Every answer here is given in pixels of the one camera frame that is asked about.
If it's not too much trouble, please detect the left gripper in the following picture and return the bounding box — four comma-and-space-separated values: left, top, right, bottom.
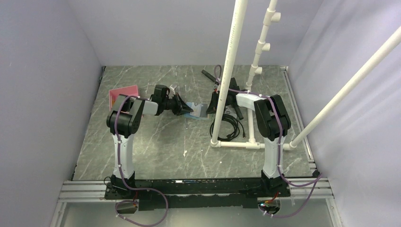
163, 93, 193, 116

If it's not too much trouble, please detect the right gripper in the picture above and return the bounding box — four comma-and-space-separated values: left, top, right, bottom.
205, 92, 229, 114

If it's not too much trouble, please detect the silver grey credit card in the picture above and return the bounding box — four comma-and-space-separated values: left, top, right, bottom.
191, 104, 208, 118

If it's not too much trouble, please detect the green card holder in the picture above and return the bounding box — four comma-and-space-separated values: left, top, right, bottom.
184, 102, 210, 121

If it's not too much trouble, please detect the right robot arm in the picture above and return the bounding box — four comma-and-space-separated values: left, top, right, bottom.
228, 88, 291, 196

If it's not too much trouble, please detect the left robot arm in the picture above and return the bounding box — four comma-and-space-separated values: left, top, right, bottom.
106, 85, 193, 199

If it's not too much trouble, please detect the black foam tube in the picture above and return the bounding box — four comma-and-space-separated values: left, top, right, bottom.
201, 69, 244, 121

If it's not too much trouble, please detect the pink plastic bin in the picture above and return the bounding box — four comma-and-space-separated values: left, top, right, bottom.
108, 85, 140, 117

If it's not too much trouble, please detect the coiled black cable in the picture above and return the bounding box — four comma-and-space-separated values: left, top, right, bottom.
209, 113, 245, 141

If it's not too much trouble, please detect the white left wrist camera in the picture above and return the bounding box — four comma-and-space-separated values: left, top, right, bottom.
169, 84, 178, 97

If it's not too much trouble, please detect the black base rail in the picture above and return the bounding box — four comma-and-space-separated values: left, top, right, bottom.
105, 177, 291, 211

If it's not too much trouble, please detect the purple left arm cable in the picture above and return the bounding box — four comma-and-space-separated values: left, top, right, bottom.
113, 95, 170, 227

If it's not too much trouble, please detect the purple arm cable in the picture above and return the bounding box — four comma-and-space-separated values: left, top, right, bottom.
113, 95, 170, 227
214, 65, 323, 219

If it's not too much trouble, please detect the white PVC pipe frame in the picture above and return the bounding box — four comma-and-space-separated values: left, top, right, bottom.
210, 0, 401, 150

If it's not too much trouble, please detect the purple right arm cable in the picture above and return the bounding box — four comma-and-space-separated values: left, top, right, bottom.
214, 65, 323, 219

